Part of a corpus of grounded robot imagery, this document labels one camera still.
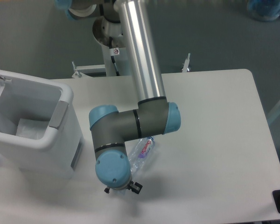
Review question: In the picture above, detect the clear plastic water bottle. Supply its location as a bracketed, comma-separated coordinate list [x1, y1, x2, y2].
[114, 136, 157, 198]

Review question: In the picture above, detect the white plastic packaging bag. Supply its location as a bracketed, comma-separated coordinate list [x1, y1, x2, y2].
[16, 119, 49, 140]

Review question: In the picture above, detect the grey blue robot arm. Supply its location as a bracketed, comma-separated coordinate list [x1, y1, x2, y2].
[55, 0, 181, 194]

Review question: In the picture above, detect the white trash can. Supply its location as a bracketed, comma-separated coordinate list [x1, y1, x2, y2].
[0, 70, 84, 178]

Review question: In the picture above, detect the blue plastic bag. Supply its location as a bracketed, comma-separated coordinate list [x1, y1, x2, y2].
[246, 0, 280, 22]

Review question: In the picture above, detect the white metal base frame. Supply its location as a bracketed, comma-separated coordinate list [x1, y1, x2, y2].
[71, 53, 191, 78]

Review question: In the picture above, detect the black cable on pedestal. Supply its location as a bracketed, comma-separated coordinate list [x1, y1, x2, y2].
[108, 36, 121, 77]

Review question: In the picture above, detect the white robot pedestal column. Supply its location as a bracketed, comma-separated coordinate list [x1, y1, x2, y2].
[92, 16, 132, 77]

